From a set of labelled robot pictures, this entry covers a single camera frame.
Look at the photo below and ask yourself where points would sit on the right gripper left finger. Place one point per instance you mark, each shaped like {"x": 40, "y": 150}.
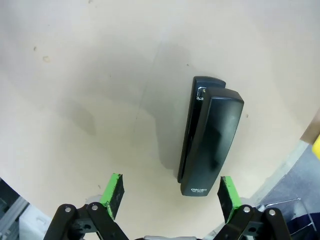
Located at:
{"x": 110, "y": 197}

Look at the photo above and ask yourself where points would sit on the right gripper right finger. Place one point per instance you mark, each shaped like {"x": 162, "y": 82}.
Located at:
{"x": 231, "y": 197}

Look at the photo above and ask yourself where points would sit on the person in yellow hoodie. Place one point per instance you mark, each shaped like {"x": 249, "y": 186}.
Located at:
{"x": 317, "y": 146}

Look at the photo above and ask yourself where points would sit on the black small box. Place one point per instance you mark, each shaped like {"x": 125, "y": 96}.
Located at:
{"x": 212, "y": 140}

